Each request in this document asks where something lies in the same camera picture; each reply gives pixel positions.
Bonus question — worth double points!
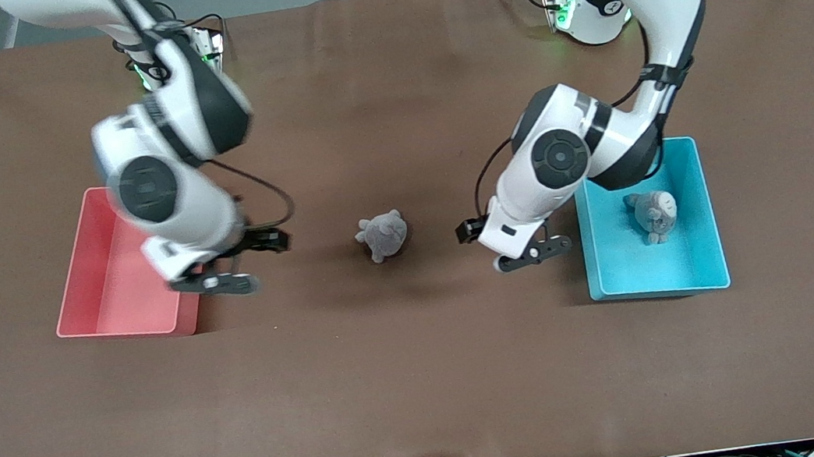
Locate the plain grey plush toy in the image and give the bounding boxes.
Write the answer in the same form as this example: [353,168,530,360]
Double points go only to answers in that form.
[352,207,413,267]

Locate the grey plush toy with face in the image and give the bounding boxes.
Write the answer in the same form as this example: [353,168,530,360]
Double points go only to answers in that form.
[621,186,684,250]

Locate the pink plastic box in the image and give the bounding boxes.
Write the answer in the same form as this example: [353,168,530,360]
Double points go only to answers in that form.
[38,175,207,353]

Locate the blue plastic box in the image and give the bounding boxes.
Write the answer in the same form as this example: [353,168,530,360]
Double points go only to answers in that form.
[568,132,733,309]

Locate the brown table cover sheet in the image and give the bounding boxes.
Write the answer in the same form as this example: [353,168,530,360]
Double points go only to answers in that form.
[0,0,814,457]

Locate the silver base connector plate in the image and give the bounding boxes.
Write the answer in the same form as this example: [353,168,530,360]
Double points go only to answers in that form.
[193,23,230,77]
[540,0,579,34]

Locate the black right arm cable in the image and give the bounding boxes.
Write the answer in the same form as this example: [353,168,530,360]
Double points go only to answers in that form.
[102,0,298,250]

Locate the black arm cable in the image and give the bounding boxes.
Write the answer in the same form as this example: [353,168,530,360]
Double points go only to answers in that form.
[454,19,674,221]
[102,0,298,250]

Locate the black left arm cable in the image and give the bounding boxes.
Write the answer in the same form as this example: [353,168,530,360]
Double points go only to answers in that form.
[454,19,674,221]

